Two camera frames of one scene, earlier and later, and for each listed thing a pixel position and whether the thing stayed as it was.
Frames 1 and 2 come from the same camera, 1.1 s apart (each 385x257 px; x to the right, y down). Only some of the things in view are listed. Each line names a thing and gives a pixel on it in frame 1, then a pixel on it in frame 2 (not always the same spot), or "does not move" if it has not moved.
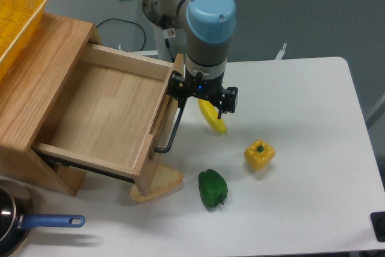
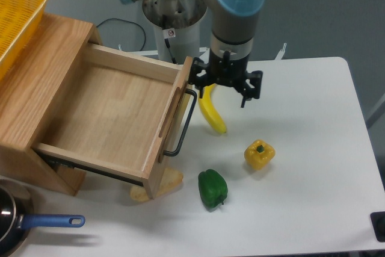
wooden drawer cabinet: x=31 y=89 does not move
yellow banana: x=210 y=112 does not move
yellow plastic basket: x=21 y=8 does not move
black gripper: x=210 y=89 → x=225 y=70
